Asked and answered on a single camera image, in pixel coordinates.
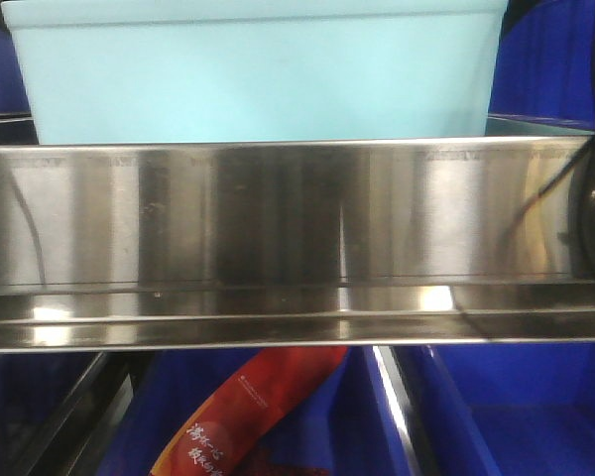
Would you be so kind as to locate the light blue plastic bin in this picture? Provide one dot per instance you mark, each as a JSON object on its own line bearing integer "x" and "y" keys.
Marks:
{"x": 131, "y": 72}

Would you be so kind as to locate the dark blue bin lower right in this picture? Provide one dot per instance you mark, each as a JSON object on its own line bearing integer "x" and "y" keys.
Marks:
{"x": 505, "y": 409}

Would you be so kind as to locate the stainless steel shelf rail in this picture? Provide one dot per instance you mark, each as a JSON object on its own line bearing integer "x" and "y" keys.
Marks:
{"x": 387, "y": 242}

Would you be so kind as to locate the red snack package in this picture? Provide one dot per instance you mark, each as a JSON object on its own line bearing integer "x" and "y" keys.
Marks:
{"x": 228, "y": 424}

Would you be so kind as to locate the dark blue bin lower middle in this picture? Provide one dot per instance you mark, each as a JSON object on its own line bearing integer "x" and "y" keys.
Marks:
{"x": 344, "y": 428}

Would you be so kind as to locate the dark blue bin upper right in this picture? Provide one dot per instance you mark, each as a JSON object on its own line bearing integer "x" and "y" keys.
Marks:
{"x": 543, "y": 67}

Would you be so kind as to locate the dark blue bin lower left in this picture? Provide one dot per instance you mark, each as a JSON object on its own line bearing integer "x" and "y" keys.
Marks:
{"x": 32, "y": 386}

